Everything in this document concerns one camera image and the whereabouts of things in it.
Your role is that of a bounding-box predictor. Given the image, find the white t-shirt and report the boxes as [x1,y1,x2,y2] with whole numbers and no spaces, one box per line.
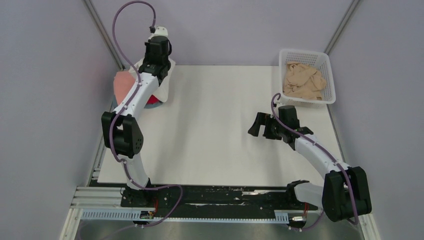
[128,57,176,103]

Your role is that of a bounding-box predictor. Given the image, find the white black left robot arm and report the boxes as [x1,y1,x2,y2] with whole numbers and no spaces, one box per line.
[101,35,172,207]

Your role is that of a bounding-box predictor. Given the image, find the aluminium frame rail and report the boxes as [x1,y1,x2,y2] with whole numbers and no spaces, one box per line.
[71,185,324,218]

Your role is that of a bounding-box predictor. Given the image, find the red folded t-shirt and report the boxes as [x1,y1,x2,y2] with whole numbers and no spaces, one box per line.
[146,95,162,105]

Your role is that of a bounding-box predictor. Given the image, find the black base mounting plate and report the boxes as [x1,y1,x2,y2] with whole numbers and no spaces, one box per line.
[120,185,317,219]

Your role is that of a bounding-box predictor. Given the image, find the pink folded t-shirt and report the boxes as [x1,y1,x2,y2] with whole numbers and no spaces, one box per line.
[113,71,136,105]

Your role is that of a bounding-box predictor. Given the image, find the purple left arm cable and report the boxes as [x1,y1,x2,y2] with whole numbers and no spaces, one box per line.
[109,0,184,228]

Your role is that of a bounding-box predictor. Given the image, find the white slotted cable duct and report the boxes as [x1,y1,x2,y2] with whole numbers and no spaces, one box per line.
[80,209,290,224]

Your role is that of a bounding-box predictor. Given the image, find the beige crumpled t-shirt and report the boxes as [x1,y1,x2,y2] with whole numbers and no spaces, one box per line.
[283,61,327,101]

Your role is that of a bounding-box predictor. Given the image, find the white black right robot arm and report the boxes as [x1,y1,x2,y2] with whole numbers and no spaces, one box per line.
[248,105,372,222]

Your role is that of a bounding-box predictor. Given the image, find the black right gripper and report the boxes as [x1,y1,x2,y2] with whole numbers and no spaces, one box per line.
[248,112,285,141]

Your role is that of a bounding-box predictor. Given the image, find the white plastic laundry basket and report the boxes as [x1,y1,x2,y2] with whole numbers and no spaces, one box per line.
[277,48,336,108]

